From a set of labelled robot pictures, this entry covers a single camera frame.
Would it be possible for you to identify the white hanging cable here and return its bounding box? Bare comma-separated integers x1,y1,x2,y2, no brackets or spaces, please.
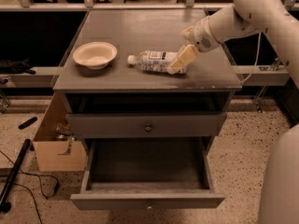
240,31,263,86

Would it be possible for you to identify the grey wooden drawer cabinet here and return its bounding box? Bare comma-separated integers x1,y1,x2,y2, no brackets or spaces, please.
50,8,243,147

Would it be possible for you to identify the open grey middle drawer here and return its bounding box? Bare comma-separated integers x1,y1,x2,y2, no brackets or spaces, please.
71,137,224,210

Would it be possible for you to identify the black pole on floor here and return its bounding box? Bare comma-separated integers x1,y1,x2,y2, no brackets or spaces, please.
0,139,31,213

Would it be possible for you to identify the black bag on ledge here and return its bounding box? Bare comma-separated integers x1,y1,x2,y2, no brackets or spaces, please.
0,59,36,75

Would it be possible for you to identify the white paper bowl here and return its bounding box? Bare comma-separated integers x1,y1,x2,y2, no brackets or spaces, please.
73,42,118,70

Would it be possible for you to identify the black cable on floor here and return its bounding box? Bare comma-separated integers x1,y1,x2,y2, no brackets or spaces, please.
0,149,61,224

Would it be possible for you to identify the closed grey upper drawer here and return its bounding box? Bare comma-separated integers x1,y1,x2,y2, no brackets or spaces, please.
66,112,226,139

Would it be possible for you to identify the clear plastic water bottle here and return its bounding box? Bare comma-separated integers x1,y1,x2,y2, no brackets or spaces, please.
127,50,178,74

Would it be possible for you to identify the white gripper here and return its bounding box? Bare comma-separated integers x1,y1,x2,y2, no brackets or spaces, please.
166,17,220,75

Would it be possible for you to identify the small black remote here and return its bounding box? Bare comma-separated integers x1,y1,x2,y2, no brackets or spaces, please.
18,117,37,130

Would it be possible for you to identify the cardboard box on floor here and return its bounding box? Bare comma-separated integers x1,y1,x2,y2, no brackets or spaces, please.
33,94,87,172

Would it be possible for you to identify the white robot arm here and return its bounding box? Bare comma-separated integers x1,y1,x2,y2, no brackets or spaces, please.
167,0,299,224

